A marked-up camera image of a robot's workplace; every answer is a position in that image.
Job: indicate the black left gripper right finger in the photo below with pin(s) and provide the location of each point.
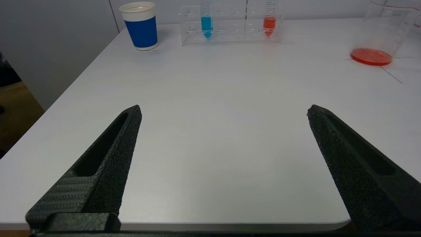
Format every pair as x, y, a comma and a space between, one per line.
355, 171

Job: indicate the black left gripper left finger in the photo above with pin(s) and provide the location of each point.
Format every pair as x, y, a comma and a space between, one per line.
115, 164

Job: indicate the clear glass beaker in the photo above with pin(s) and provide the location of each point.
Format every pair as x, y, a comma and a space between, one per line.
371, 56

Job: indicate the test tube with blue pigment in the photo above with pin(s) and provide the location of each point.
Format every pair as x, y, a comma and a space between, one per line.
206, 24

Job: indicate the test tube with red pigment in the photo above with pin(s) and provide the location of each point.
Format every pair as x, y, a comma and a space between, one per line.
269, 23

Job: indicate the clear acrylic test tube rack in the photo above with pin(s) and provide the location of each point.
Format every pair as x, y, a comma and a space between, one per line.
236, 33

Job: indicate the blue white paper cup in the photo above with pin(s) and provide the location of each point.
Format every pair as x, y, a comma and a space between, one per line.
142, 33

